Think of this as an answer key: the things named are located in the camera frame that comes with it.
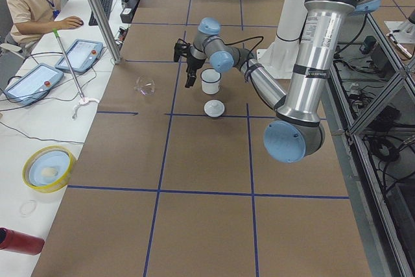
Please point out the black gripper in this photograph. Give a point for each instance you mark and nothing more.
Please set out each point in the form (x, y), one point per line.
(194, 62)

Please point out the white enamel cup blue rim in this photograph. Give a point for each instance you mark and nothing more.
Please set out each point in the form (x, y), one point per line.
(210, 81)

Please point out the white enamel cup lid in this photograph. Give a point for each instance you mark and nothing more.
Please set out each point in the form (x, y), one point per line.
(214, 108)

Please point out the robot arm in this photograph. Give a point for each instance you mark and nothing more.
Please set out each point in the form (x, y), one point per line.
(297, 131)

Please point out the black computer box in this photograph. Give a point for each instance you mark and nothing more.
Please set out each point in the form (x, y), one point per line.
(129, 11)

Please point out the brown paper table mat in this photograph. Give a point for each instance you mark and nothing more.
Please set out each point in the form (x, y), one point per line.
(161, 189)

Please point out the far blue teach pendant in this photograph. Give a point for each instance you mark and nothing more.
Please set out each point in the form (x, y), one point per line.
(82, 54)

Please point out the blue teach pendant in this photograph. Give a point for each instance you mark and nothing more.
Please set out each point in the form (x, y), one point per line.
(82, 54)
(34, 85)

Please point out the metal rod green tip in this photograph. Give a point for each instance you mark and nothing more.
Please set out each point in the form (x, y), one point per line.
(80, 92)

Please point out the near blue teach pendant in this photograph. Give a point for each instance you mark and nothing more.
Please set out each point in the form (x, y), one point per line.
(34, 85)

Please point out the seated person beige shirt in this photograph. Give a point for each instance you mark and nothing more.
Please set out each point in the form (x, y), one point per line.
(34, 18)

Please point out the red cylindrical bottle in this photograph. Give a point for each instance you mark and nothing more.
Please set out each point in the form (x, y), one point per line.
(18, 242)

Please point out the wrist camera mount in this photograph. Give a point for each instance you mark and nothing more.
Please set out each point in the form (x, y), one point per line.
(181, 49)

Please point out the aluminium frame post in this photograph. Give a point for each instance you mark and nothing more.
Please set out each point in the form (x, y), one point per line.
(105, 29)

